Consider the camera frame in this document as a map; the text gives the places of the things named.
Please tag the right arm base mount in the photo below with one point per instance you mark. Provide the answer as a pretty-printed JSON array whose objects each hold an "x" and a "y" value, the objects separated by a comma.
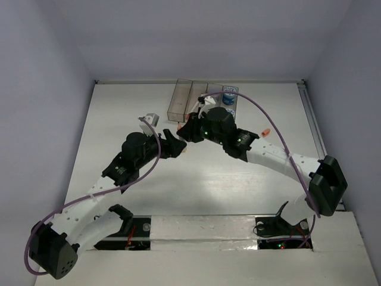
[{"x": 274, "y": 233}]

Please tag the blue paint jar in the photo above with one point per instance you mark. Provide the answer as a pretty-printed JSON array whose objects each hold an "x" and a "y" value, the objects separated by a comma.
[
  {"x": 229, "y": 95},
  {"x": 232, "y": 112}
]

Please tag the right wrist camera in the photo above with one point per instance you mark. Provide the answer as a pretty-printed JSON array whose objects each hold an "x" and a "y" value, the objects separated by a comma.
[{"x": 205, "y": 103}]

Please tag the orange highlighter cap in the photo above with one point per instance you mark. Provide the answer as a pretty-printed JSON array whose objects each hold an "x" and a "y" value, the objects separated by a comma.
[{"x": 266, "y": 132}]

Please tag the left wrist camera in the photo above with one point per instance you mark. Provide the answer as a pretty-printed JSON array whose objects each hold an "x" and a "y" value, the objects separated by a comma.
[{"x": 149, "y": 123}]

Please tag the red whiteboard marker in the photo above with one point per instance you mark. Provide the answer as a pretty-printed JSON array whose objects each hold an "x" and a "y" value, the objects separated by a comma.
[{"x": 195, "y": 108}]

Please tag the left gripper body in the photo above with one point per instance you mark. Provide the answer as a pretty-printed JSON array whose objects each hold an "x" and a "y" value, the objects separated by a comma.
[{"x": 152, "y": 149}]

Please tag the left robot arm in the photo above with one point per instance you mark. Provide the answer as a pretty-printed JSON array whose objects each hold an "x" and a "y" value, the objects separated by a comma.
[{"x": 57, "y": 241}]

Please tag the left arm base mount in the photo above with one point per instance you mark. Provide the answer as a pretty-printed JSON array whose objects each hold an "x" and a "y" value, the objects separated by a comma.
[{"x": 134, "y": 234}]

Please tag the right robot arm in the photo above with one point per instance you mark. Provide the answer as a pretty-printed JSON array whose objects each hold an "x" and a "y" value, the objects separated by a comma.
[{"x": 323, "y": 178}]

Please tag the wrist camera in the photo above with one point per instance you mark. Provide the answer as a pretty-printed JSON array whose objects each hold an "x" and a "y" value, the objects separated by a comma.
[
  {"x": 149, "y": 123},
  {"x": 205, "y": 103}
]

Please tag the transparent drawer bin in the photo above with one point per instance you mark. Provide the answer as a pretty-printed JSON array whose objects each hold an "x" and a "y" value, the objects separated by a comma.
[
  {"x": 233, "y": 107},
  {"x": 197, "y": 89},
  {"x": 179, "y": 100},
  {"x": 214, "y": 89}
]

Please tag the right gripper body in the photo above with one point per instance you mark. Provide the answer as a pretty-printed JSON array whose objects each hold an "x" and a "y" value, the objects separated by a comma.
[{"x": 200, "y": 128}]

